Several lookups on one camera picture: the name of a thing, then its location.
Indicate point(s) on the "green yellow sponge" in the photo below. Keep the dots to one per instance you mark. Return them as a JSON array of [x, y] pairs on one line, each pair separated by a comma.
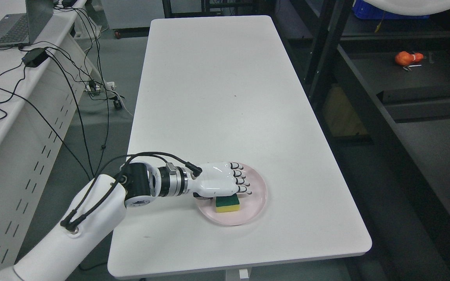
[[227, 203]]

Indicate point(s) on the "black power adapter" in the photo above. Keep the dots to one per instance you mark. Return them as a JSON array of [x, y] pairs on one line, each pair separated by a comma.
[[35, 57]]

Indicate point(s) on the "black metal shelf rack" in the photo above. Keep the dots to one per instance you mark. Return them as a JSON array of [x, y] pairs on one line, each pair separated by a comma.
[[388, 126]]

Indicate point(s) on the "pink round plate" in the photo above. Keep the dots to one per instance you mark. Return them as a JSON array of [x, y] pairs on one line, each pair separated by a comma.
[[251, 205]]

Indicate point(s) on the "white power strip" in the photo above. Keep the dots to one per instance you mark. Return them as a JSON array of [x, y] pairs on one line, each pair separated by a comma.
[[93, 87]]

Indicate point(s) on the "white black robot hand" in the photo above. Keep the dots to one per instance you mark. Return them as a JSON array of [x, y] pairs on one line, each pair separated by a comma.
[[220, 179]]

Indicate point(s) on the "orange toy on shelf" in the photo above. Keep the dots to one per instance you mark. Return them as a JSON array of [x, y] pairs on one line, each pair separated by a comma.
[[404, 58]]

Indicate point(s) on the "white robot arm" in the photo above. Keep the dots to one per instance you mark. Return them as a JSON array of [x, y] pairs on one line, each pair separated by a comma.
[[95, 211]]

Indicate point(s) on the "white side desk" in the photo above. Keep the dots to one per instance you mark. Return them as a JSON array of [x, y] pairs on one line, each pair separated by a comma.
[[36, 108]]

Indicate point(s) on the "blue plastic crate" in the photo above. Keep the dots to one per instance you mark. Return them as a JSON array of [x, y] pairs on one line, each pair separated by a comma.
[[366, 11]]

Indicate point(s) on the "grey laptop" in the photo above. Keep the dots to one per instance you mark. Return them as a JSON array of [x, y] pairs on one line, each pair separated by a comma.
[[23, 29]]

